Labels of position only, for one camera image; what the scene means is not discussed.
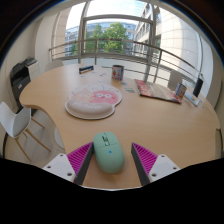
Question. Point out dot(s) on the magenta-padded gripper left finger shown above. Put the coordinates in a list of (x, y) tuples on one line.
[(78, 157)]

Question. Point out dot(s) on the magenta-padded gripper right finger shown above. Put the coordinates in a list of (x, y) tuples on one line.
[(146, 159)]

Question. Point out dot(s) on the mint green computer mouse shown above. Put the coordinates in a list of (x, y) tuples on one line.
[(108, 154)]

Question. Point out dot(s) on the pink cartoon mouse pad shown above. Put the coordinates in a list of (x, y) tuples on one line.
[(95, 100)]

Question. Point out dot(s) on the red and grey magazine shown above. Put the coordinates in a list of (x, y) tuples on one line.
[(156, 90)]

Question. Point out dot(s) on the yellow and blue sticker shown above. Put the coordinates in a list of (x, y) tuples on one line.
[(130, 90)]

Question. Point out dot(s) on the white chair with wooden legs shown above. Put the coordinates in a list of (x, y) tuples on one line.
[(13, 121)]

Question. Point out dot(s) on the colourful booklet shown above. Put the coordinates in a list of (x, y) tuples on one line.
[(192, 99)]

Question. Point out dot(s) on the small printed cup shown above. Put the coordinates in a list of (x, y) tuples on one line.
[(180, 90)]

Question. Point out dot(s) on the round grey-green sticker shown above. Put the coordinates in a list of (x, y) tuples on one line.
[(123, 83)]

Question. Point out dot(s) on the blue marker pen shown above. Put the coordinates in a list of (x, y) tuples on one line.
[(87, 71)]

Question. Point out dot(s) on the black whiteboard eraser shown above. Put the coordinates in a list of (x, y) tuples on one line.
[(86, 68)]

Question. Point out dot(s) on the black speaker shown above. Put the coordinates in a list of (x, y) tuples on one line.
[(198, 86)]

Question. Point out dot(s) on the strawberry print mug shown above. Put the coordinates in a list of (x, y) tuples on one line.
[(117, 72)]

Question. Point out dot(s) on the black and white printer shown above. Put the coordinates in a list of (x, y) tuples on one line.
[(20, 78)]

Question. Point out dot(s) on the metal balcony railing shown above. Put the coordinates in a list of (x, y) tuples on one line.
[(96, 50)]

